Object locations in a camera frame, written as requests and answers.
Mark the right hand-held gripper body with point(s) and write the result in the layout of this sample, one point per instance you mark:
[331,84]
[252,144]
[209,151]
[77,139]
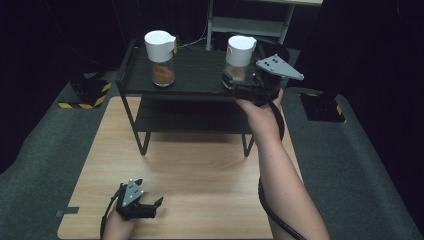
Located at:
[266,85]

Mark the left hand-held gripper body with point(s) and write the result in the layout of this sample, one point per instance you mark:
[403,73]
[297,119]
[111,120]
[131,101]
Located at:
[133,205]

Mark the white-lidded jar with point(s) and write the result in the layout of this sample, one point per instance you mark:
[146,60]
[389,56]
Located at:
[161,56]
[238,53]

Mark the black two-tier shelf rack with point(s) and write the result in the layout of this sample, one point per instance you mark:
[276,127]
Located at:
[196,76]

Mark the person's left hand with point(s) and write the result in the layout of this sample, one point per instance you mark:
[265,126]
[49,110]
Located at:
[116,228]

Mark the person's right hand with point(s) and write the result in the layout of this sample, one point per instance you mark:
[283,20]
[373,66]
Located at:
[263,118]

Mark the grey metal stand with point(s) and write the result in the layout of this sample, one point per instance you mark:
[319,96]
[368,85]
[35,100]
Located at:
[253,26]

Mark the grey tape strip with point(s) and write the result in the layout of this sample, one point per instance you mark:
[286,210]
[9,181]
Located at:
[68,211]

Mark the black yellow-striped stand base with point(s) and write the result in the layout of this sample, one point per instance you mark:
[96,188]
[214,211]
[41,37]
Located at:
[88,93]

